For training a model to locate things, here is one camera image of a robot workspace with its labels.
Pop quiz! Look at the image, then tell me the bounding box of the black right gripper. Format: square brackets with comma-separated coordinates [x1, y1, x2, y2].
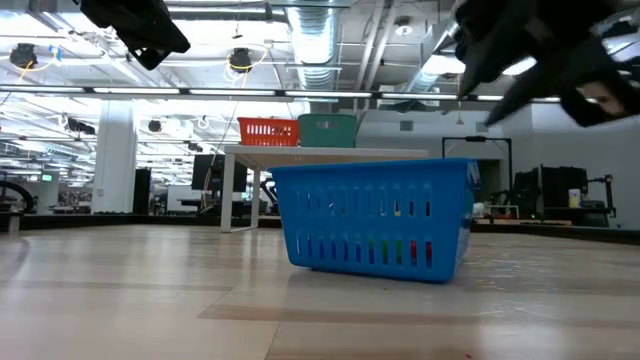
[454, 0, 640, 127]

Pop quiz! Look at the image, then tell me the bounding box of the orange plastic basket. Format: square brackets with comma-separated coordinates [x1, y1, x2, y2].
[236, 116, 301, 148]

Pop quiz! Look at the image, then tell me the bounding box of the blue plastic basket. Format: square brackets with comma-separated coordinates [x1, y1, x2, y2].
[268, 158, 482, 285]

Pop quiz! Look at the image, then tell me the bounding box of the teal plastic bin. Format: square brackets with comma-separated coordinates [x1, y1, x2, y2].
[297, 113, 359, 149]

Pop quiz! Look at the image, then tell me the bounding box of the long ceiling light bar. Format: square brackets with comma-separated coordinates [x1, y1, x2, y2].
[0, 84, 640, 106]

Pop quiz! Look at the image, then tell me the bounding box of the black equipment rack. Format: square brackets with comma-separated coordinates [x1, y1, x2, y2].
[513, 165, 617, 217]

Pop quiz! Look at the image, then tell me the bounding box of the white building pillar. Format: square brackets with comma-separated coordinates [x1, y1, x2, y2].
[91, 99, 139, 215]

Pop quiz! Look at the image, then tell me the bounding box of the black computer monitor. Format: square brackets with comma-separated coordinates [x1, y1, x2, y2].
[191, 154, 249, 193]

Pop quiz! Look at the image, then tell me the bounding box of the black speaker box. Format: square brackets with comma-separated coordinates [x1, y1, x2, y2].
[132, 168, 152, 215]

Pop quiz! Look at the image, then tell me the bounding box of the tall black frame stand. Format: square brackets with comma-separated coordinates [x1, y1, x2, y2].
[442, 135, 514, 204]

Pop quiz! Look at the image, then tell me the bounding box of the slanted silver ventilation duct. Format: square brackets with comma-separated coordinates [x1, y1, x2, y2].
[399, 19, 466, 96]

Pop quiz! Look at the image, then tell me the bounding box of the black ceiling camera unit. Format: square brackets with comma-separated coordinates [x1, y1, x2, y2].
[227, 47, 254, 71]
[9, 43, 39, 69]

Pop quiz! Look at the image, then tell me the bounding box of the straight silver ventilation duct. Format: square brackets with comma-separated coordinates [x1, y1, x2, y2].
[284, 0, 347, 116]

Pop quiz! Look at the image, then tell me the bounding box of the black curved hose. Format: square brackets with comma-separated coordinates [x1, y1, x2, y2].
[0, 180, 40, 215]

